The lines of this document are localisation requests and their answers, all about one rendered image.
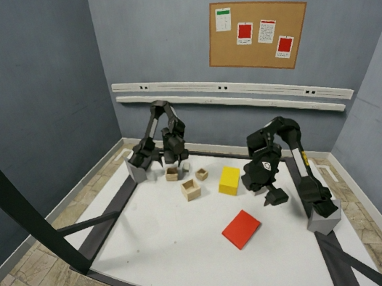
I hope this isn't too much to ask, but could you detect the yellow foam block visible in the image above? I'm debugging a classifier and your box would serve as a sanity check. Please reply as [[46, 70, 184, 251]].
[[219, 166, 240, 196]]

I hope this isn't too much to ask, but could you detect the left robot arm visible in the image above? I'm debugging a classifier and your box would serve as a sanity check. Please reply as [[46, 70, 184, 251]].
[[127, 100, 185, 168]]

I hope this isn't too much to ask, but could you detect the red flat rectangular block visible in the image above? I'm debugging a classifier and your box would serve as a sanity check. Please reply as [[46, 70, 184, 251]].
[[222, 210, 261, 250]]

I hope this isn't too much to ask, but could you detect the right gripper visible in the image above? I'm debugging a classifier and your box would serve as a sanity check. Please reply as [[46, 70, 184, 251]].
[[243, 163, 289, 207]]

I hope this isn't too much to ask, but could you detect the white open box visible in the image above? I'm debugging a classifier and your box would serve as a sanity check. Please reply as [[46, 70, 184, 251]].
[[249, 187, 267, 196]]

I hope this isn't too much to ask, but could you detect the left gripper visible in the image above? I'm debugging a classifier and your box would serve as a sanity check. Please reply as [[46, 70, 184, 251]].
[[150, 145, 189, 168]]

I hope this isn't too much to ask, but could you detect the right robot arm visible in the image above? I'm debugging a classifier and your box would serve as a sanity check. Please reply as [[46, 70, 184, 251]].
[[241, 116, 338, 218]]

